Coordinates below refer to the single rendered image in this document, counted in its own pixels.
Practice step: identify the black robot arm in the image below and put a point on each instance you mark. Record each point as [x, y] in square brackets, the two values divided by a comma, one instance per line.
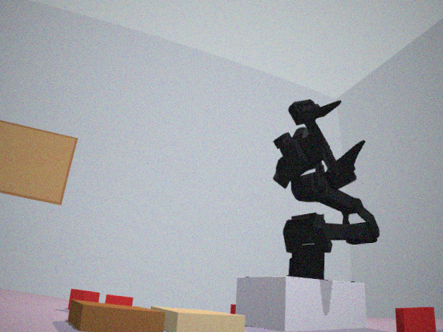
[308, 260]

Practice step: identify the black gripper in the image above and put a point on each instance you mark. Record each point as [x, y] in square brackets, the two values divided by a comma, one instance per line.
[339, 172]

